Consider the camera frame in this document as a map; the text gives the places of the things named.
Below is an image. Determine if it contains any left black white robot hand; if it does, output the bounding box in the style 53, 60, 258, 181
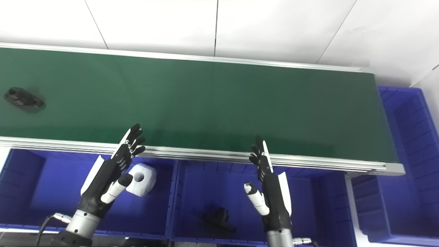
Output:
79, 123, 147, 219

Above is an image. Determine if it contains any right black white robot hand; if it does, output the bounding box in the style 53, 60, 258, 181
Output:
244, 134, 293, 232

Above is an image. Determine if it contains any black flanged machine part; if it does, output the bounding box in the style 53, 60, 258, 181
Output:
4, 87, 46, 111

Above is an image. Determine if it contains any blue bin with black parts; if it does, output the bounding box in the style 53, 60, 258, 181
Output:
170, 159, 358, 247

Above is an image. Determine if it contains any white block part with hole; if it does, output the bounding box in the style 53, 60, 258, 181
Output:
125, 163, 158, 197

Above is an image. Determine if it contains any blue bin with white part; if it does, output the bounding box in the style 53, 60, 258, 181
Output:
0, 148, 179, 240

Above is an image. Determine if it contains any green conveyor belt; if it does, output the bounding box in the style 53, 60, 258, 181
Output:
0, 42, 406, 176
0, 47, 399, 163

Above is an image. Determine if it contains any long empty blue bin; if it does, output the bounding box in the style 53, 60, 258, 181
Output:
351, 86, 439, 246

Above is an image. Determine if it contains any black bracket part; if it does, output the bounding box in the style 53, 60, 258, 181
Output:
201, 205, 237, 234

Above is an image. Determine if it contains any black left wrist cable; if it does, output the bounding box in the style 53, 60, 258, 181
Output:
36, 212, 73, 247

